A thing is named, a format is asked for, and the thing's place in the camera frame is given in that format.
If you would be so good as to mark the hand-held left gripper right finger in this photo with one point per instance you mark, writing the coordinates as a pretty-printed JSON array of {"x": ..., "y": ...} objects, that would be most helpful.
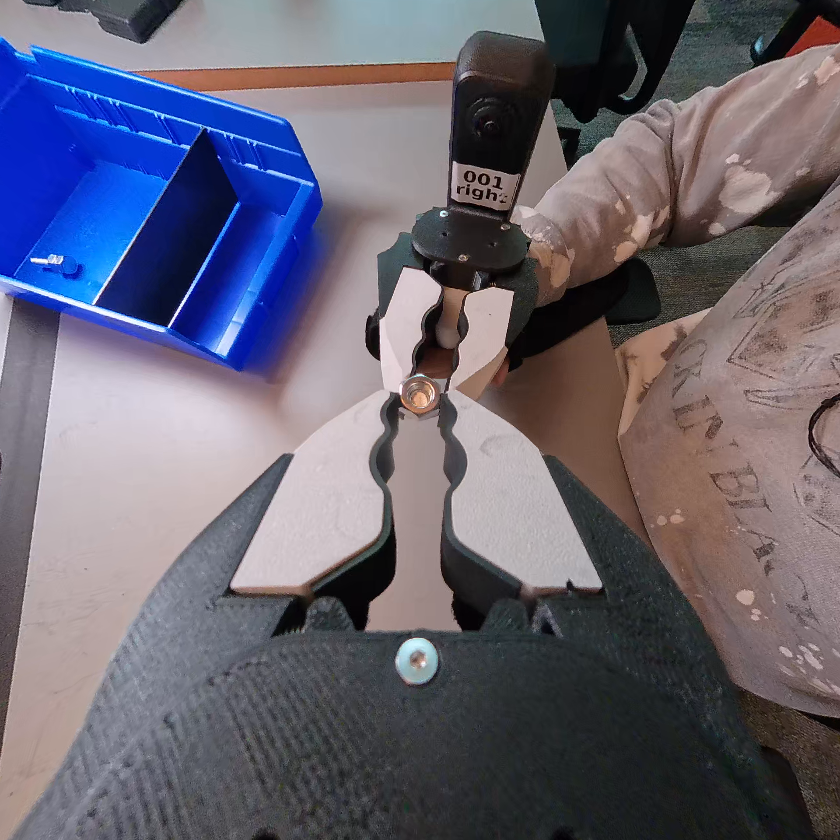
[{"x": 518, "y": 512}]

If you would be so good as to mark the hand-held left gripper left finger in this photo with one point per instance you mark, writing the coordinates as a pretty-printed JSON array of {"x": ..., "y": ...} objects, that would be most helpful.
[{"x": 315, "y": 512}]

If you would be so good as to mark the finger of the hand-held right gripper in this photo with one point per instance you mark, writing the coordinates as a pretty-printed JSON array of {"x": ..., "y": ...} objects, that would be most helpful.
[
  {"x": 400, "y": 321},
  {"x": 489, "y": 334}
]

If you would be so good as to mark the blue storage bin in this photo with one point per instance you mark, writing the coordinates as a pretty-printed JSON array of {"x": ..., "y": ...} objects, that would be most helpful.
[{"x": 65, "y": 197}]

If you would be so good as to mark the person's right forearm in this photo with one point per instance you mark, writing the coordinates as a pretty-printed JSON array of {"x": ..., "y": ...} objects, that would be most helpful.
[{"x": 689, "y": 177}]

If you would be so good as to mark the person's right hand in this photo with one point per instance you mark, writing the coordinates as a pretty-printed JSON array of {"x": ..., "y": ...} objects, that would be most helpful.
[{"x": 434, "y": 362}]

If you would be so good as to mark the black office chair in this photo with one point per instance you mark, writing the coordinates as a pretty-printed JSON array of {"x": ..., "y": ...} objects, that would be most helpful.
[{"x": 610, "y": 59}]

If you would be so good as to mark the dark blue bin divider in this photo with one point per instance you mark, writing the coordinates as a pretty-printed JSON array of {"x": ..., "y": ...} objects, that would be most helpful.
[{"x": 170, "y": 229}]

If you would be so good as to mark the silver hex bolt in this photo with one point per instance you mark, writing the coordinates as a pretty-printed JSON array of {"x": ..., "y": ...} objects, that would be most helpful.
[{"x": 44, "y": 260}]

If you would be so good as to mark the black flat box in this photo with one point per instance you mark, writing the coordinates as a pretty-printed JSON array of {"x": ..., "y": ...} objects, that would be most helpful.
[{"x": 138, "y": 16}]

